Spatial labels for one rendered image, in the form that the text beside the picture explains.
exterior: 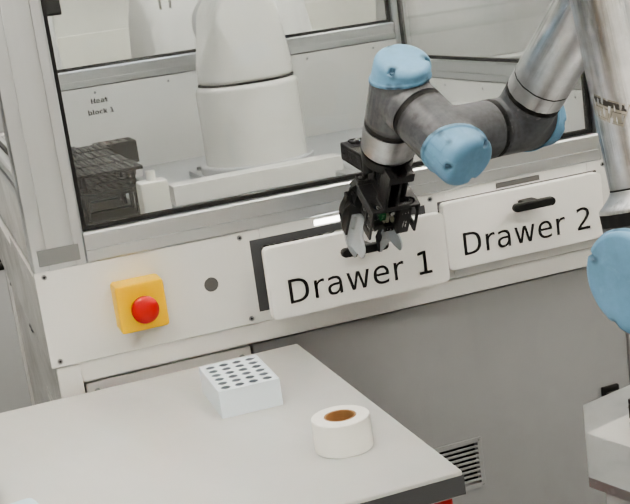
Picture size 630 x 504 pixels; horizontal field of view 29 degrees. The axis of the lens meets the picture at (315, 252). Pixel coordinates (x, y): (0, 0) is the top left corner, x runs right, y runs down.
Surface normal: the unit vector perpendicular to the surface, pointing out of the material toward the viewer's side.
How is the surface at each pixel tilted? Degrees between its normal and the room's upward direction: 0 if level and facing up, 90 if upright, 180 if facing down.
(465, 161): 124
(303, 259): 90
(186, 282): 90
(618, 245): 95
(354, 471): 0
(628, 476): 0
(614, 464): 0
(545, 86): 118
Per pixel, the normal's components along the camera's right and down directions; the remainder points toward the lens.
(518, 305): 0.33, 0.17
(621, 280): -0.79, 0.33
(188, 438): -0.14, -0.97
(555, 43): -0.60, 0.45
